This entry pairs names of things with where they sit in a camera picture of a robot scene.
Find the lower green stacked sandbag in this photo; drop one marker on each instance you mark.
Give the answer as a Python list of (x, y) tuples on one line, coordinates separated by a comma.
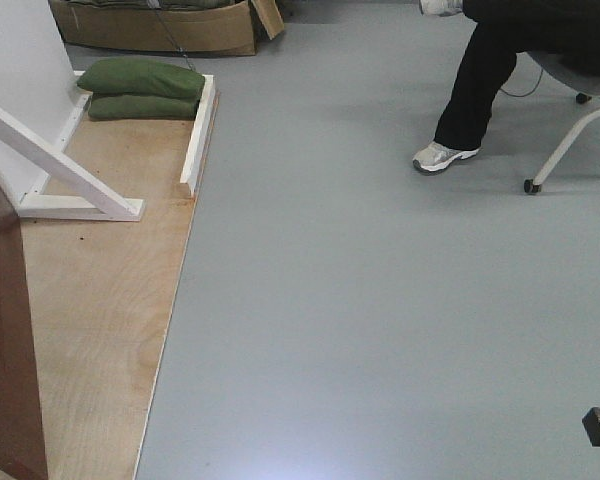
[(116, 107)]

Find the white wooden door frame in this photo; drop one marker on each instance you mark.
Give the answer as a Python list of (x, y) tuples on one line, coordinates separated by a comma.
[(40, 109)]

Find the open brown cardboard box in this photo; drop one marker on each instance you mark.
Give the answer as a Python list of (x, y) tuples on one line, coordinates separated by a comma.
[(228, 28)]

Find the plywood door platform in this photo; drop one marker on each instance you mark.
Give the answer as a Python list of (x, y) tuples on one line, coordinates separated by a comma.
[(102, 295)]

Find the seated person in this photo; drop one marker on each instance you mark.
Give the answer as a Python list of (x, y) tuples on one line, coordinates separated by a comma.
[(503, 30)]

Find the green stacked sandbag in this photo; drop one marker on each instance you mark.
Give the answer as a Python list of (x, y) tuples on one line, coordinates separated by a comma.
[(116, 107), (131, 75)]

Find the upper green stacked sandbag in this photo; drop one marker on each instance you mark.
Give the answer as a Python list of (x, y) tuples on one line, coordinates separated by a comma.
[(131, 75)]

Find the dark red brown door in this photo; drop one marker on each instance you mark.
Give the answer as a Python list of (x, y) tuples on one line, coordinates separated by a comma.
[(22, 445)]

